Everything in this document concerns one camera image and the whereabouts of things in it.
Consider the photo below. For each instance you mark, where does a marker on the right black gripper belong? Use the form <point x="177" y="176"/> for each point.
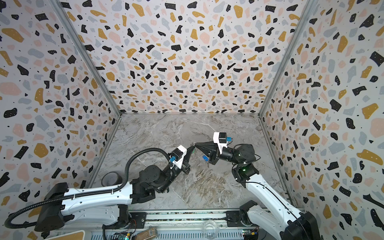
<point x="213" y="152"/>

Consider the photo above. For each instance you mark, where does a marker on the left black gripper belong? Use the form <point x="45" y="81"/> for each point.
<point x="185" y="166"/>

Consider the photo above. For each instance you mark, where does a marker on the blue capped key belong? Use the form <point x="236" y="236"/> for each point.
<point x="206" y="160"/>

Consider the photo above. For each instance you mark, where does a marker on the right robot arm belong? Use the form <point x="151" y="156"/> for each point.
<point x="278" y="217"/>

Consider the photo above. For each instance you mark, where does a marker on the clear glass cup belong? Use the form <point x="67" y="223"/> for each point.
<point x="210" y="230"/>

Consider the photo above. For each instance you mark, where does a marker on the grey tape roll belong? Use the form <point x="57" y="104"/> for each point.
<point x="111" y="179"/>

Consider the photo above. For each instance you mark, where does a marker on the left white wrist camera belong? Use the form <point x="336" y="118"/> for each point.
<point x="177" y="157"/>

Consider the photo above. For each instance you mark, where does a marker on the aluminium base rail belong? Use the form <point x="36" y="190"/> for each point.
<point x="114" y="223"/>

